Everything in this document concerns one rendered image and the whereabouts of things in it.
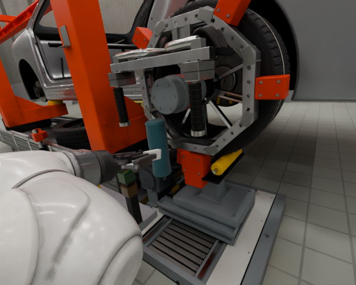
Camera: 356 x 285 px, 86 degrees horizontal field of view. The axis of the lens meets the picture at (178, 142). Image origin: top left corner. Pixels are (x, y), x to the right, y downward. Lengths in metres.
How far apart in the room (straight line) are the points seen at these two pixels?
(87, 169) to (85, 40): 0.82
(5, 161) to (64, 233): 0.17
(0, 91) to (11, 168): 2.62
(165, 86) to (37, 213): 0.56
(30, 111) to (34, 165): 2.67
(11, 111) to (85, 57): 1.96
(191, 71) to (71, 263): 0.46
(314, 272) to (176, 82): 1.05
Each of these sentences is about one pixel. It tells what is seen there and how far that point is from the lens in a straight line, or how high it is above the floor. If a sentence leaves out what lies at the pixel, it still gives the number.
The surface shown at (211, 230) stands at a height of 0.13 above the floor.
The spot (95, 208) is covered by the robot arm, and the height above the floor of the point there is 0.81.
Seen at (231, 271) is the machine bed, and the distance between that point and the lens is 1.05.
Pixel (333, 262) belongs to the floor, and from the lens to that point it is 1.31.
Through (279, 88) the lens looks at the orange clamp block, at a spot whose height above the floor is 0.85.
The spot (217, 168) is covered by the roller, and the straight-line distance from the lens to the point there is 0.86.
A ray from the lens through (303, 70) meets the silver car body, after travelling 1.06.
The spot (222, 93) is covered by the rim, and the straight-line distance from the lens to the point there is 0.85.
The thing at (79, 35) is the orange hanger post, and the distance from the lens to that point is 1.11.
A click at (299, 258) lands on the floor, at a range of 1.27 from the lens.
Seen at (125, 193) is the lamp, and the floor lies 0.59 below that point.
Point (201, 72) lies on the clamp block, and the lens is 0.53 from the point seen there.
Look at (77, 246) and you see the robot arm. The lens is 0.20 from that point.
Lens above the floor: 0.93
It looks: 20 degrees down
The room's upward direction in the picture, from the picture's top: 6 degrees counter-clockwise
